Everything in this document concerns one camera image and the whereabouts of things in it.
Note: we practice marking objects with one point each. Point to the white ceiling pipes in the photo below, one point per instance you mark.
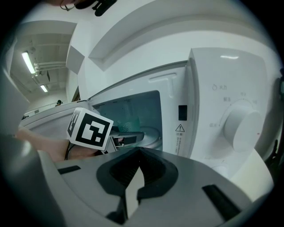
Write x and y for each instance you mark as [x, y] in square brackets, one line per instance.
[51, 65]

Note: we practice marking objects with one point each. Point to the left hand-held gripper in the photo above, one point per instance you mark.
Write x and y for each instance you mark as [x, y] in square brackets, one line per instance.
[91, 130]

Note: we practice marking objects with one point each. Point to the green object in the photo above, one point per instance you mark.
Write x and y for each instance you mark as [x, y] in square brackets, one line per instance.
[128, 124]

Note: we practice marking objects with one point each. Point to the person's left forearm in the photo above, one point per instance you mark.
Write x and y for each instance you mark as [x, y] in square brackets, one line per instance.
[44, 144]

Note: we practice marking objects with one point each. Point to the black office chair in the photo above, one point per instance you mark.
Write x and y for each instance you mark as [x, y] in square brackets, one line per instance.
[273, 155]

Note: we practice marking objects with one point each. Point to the black head-worn camera rig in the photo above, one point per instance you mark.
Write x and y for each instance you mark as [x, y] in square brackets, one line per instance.
[99, 5]

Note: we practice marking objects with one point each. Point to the ceiling strip light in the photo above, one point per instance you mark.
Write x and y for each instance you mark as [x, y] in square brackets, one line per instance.
[28, 62]
[44, 88]

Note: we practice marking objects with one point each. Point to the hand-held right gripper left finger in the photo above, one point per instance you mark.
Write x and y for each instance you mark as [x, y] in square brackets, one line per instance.
[84, 188]

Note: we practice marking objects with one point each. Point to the glass turntable plate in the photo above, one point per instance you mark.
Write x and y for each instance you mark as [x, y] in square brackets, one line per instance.
[152, 137]

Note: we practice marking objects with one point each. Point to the white microwave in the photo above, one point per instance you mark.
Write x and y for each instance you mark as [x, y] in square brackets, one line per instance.
[199, 99]

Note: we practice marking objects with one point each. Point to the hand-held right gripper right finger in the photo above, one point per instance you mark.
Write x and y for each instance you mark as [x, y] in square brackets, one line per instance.
[188, 177]

